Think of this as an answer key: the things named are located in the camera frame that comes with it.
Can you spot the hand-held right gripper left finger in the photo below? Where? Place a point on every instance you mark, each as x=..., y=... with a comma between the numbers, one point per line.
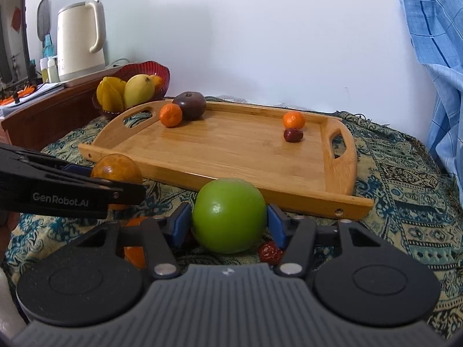
x=181, y=224

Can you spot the green apple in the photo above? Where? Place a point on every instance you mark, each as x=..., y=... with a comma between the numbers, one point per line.
x=228, y=213

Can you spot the large mottled yellow orange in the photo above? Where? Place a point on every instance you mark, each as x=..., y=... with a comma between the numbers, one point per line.
x=115, y=168

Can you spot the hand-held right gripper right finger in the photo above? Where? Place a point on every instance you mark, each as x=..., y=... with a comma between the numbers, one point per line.
x=276, y=227

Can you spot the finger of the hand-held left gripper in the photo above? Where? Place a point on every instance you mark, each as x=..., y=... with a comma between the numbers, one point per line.
x=77, y=169
x=123, y=193

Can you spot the dark purple tomato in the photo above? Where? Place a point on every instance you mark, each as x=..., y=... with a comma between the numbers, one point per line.
x=190, y=105

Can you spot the yellow starfruit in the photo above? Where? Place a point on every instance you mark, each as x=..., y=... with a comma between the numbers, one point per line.
x=110, y=95

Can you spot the blue paisley blanket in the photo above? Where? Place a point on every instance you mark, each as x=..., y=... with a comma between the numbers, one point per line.
x=398, y=195

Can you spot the grey round mesh object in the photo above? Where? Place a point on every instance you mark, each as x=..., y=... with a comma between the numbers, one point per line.
x=43, y=16

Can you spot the red glass bowl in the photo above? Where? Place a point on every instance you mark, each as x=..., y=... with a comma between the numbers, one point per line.
x=161, y=74

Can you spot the white electric kettle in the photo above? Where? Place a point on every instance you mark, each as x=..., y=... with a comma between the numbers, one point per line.
x=77, y=39

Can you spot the brown wooden cabinet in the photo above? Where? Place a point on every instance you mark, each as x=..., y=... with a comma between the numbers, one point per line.
x=43, y=119

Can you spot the red jujube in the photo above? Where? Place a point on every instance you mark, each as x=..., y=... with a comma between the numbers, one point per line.
x=293, y=135
x=268, y=253

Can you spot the yellow mango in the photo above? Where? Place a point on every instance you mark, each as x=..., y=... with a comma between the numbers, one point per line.
x=138, y=90

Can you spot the blue checked cloth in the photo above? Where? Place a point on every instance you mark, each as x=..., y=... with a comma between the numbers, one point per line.
x=439, y=61

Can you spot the stack of papers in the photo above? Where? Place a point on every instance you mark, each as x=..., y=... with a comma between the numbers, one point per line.
x=32, y=92

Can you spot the small orange mandarin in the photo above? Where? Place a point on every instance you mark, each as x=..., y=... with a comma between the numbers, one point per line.
x=134, y=257
x=171, y=115
x=294, y=120

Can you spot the small orange fruit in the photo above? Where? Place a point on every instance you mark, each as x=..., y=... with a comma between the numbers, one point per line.
x=157, y=82

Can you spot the white bottle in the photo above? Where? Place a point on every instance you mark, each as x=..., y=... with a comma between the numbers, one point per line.
x=44, y=71
x=53, y=70

